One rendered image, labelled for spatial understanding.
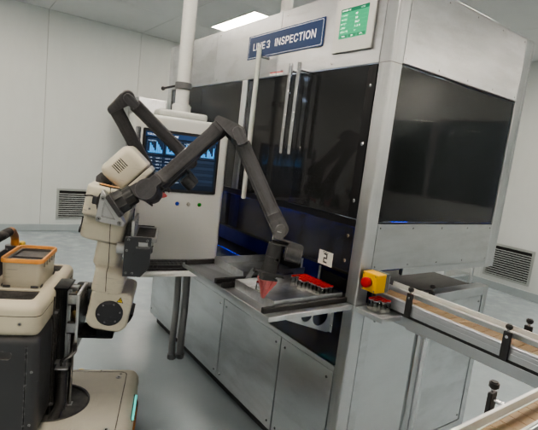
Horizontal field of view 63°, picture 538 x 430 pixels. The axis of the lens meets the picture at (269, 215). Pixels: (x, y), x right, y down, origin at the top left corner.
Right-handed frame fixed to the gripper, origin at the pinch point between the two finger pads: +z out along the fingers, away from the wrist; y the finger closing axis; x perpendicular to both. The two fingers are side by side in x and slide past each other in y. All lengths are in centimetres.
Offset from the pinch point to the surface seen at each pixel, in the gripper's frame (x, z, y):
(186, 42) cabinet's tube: 96, -100, -18
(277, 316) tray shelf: -10.8, 3.4, 0.5
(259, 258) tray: 55, -3, 32
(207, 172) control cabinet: 87, -38, 7
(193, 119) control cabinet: 91, -63, -6
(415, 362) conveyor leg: -30, 11, 54
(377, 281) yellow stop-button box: -19.5, -15.3, 34.3
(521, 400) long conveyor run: -85, -8, 11
